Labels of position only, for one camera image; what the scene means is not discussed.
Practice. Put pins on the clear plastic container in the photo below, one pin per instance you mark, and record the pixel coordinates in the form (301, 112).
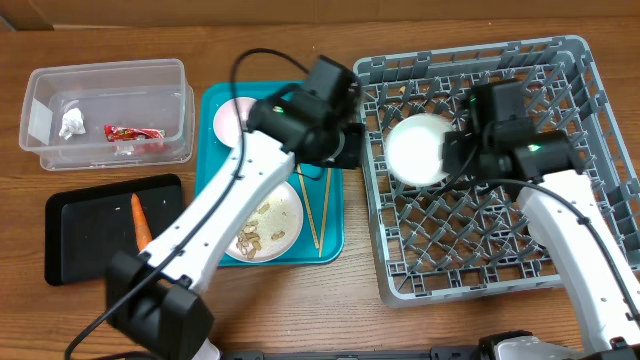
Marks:
(134, 94)

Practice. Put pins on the black tray bin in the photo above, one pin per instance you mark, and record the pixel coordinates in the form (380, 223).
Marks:
(84, 228)

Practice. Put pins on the grey dishwasher rack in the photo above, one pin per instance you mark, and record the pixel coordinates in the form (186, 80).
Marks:
(432, 247)

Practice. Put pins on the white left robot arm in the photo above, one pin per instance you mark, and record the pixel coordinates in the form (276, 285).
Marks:
(154, 297)

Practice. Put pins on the crumpled white tissue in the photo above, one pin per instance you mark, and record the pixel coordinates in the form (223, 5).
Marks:
(72, 124)

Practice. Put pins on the left wooden chopstick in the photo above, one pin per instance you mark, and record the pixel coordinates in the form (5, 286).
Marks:
(308, 207)

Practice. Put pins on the pink bowl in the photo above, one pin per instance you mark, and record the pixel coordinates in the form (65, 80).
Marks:
(230, 118)

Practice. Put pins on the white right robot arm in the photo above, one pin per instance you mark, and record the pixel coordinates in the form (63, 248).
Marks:
(544, 174)

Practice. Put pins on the teal plastic tray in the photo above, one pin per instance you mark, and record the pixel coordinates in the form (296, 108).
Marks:
(211, 156)

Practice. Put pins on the white bowl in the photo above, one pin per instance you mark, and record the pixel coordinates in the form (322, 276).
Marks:
(413, 149)

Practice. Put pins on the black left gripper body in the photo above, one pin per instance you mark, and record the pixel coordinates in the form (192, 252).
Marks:
(348, 144)

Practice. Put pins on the orange carrot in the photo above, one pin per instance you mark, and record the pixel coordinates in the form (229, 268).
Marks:
(142, 230)

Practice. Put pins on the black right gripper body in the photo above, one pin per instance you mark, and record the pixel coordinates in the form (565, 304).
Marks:
(457, 150)

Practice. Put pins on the red snack wrapper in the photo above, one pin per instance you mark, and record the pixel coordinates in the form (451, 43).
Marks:
(118, 134)

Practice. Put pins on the pink plate with food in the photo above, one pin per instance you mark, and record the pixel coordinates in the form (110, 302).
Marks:
(271, 230)

